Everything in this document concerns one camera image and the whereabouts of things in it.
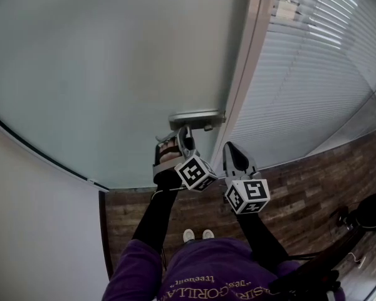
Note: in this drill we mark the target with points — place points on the person's right white shoe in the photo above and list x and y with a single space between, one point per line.
208 234

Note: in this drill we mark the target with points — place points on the black baseboard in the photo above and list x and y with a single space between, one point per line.
105 230

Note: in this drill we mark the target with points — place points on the frosted glass door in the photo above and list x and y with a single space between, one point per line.
112 58

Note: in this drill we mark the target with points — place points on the person's right forearm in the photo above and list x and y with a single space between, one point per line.
260 240

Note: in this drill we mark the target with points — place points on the person's left forearm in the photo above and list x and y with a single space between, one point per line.
156 215

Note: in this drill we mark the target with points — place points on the person's left hand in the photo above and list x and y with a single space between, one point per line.
167 157

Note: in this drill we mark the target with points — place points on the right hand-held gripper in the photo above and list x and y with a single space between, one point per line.
253 191

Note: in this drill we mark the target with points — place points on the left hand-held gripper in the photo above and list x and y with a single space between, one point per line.
192 172

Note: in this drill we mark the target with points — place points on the purple printed shirt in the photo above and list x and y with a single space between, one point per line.
206 271

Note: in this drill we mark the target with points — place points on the person's left white shoe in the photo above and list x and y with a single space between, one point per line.
188 235

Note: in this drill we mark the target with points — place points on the person's white shoe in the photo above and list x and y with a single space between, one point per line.
208 234
188 235

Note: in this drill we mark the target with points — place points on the glass partition with blinds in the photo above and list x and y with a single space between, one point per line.
300 89
357 130

